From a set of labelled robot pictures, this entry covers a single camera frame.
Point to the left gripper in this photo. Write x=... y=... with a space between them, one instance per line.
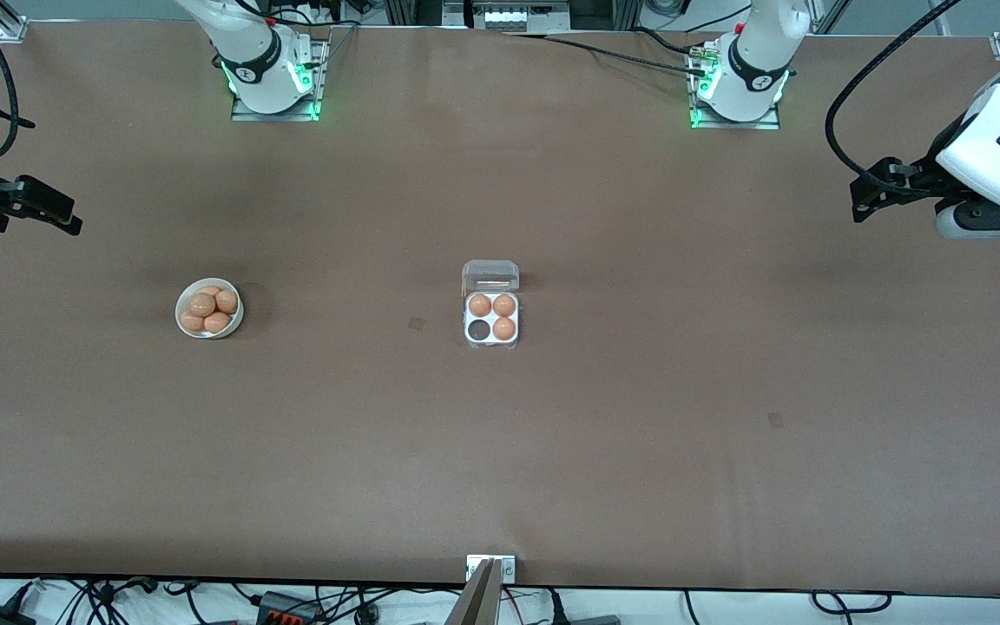
x=933 y=168

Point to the brown egg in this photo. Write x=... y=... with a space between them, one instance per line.
x=504 y=305
x=480 y=305
x=201 y=305
x=226 y=301
x=504 y=328
x=217 y=323
x=192 y=323
x=208 y=291

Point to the clear plastic egg box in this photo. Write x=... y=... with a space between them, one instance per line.
x=491 y=276

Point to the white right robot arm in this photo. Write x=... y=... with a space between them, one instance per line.
x=257 y=61

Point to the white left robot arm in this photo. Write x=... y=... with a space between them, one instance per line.
x=756 y=69

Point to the white ceramic bowl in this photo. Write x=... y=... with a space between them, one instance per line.
x=183 y=334

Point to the white power strip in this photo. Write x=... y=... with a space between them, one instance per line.
x=509 y=17

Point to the black orange connector block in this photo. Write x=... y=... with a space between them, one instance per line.
x=287 y=612

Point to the silver camera mount bracket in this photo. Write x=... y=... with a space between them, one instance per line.
x=509 y=569

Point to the grey camera mount beam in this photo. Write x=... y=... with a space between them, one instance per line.
x=476 y=603

